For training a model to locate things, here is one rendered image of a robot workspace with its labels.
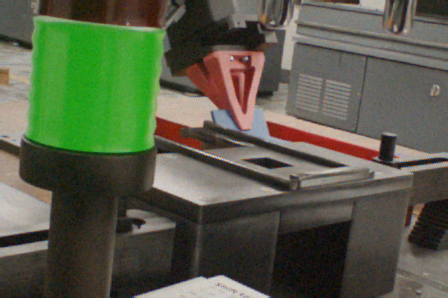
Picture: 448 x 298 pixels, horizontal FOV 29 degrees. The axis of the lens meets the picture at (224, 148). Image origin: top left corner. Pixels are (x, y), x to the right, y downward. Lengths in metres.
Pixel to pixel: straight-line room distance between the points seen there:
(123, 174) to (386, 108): 5.85
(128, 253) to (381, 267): 0.23
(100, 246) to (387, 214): 0.35
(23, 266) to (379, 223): 0.27
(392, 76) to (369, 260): 5.48
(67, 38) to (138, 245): 0.20
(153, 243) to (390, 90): 5.65
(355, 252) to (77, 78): 0.35
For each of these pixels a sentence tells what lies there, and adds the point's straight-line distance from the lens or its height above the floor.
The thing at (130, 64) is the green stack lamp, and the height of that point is 1.08.
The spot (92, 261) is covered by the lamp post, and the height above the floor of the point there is 1.02.
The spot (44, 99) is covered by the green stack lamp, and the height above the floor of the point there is 1.06.
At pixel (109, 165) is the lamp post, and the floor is 1.05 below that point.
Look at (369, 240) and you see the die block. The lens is 0.57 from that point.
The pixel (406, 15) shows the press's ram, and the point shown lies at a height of 1.09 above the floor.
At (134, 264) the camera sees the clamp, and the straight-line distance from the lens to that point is 0.43.
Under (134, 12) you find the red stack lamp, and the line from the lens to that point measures 0.24.
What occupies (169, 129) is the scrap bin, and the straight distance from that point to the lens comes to 0.82.
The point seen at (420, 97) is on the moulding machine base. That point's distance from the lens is 5.91.
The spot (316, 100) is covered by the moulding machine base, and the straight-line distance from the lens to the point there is 6.49.
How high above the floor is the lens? 1.10
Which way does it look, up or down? 12 degrees down
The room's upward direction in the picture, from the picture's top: 7 degrees clockwise
